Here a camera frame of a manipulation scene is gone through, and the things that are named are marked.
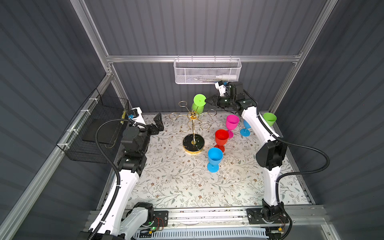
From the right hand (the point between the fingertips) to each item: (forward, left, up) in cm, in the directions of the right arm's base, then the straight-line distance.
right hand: (206, 101), depth 84 cm
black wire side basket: (-28, +58, +2) cm, 65 cm away
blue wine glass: (-22, -5, -22) cm, 32 cm away
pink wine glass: (-2, -17, -15) cm, 23 cm away
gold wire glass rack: (-10, +8, -29) cm, 32 cm away
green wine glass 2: (+7, -46, -23) cm, 52 cm away
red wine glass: (-12, -9, -17) cm, 23 cm away
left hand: (-17, +26, +7) cm, 32 cm away
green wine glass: (-1, +4, 0) cm, 4 cm away
